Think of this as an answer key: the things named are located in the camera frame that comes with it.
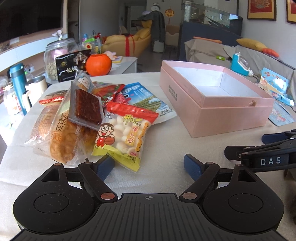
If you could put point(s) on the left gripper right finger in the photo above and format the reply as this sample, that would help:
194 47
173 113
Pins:
203 174

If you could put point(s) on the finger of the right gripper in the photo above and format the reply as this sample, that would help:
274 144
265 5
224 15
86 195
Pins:
263 151
278 137

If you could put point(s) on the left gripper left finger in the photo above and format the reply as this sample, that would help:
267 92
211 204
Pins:
93 177

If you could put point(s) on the yellow wangzai biscuit bag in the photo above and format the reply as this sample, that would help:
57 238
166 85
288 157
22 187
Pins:
122 132

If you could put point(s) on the long cheese bread packet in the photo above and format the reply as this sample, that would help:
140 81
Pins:
64 135

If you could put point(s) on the dried meat clear packet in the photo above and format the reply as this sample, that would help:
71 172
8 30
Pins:
85 108

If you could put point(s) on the round toast bread packet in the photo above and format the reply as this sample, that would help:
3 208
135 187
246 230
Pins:
42 125

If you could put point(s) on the red chicken leg packet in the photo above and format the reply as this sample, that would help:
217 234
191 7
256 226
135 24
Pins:
106 91

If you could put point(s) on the red-ended cracker packet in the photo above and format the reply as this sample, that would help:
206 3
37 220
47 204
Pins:
53 97

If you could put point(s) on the blue seaweed biscuit bag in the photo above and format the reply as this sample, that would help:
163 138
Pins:
136 94

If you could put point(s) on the small chocolate snack packet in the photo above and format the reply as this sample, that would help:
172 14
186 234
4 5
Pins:
83 81

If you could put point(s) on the blue children picture book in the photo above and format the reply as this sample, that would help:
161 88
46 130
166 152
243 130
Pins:
276 86

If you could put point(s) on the pink gift box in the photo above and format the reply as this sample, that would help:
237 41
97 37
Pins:
211 99

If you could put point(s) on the blue toy device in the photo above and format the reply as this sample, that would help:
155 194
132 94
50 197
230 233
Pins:
240 65

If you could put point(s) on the yellow cushion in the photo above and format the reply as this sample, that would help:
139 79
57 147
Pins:
251 44

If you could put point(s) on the cream mug with lid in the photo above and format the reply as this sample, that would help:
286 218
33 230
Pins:
34 89

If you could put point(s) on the grey covered sofa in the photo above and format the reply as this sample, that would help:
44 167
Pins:
203 51

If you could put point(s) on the orange pumpkin bucket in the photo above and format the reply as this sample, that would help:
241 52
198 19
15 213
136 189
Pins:
98 65

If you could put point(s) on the black plum snack box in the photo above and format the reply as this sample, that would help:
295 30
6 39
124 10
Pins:
68 64

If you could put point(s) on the pink plush toy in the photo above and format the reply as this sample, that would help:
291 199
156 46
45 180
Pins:
111 55

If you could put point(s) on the teal thermos bottle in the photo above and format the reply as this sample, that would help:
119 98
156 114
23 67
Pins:
18 78

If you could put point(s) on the glass fish tank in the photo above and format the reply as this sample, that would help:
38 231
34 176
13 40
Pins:
217 13

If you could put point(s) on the yellow sofa with ribbon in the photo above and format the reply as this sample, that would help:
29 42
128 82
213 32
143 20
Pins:
131 45

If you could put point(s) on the dark coat on stand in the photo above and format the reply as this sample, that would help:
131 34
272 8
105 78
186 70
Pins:
158 27

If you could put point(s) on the television screen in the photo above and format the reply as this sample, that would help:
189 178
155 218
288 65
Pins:
19 18

